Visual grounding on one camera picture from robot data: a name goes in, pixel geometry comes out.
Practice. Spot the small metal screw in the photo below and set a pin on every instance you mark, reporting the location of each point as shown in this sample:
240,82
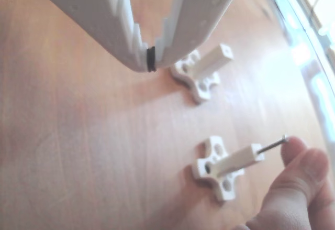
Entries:
272,145

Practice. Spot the person's hand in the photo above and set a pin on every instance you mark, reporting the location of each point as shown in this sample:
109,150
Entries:
301,196

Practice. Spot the white cross-base post stand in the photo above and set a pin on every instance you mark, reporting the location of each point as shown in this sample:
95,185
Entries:
235,162
213,58

